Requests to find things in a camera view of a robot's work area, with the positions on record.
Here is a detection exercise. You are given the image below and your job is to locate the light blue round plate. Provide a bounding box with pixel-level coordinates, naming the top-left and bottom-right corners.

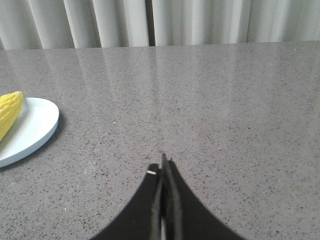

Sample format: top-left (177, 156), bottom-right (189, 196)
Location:
top-left (0, 97), bottom-right (60, 168)

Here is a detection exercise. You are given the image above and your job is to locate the white pleated curtain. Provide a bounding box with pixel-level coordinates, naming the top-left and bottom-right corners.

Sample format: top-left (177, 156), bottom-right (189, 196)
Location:
top-left (0, 0), bottom-right (320, 50)

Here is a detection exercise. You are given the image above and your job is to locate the yellow corn cob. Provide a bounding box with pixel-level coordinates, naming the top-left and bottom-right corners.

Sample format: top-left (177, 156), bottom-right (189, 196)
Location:
top-left (0, 91), bottom-right (25, 141)

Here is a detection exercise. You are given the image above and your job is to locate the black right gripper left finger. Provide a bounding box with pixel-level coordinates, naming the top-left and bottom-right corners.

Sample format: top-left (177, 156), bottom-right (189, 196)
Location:
top-left (92, 163), bottom-right (162, 240)

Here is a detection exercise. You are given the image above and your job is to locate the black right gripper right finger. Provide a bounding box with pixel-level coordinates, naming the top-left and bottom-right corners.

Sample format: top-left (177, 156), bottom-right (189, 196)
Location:
top-left (162, 154), bottom-right (243, 240)

